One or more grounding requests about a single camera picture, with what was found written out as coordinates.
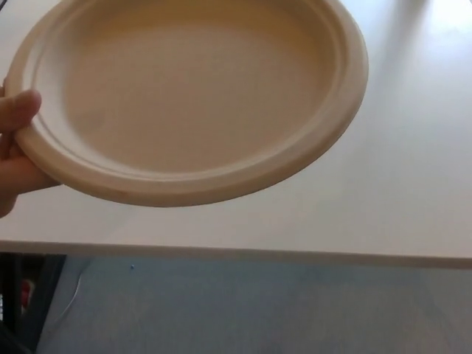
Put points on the person's bare hand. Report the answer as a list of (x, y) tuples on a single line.
[(16, 110)]

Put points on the beige round paper plate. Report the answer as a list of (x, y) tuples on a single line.
[(206, 110)]

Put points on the black furniture frame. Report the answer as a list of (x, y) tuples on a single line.
[(37, 317)]

